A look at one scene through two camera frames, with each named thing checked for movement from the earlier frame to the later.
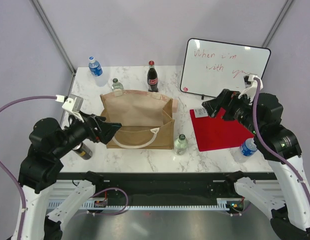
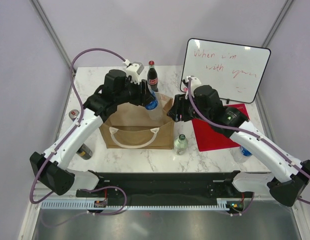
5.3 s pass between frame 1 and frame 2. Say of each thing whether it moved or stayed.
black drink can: stayed
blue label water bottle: moved
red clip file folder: stayed
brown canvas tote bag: stayed
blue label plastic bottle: stayed
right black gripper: moved
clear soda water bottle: stayed
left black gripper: moved
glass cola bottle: stayed
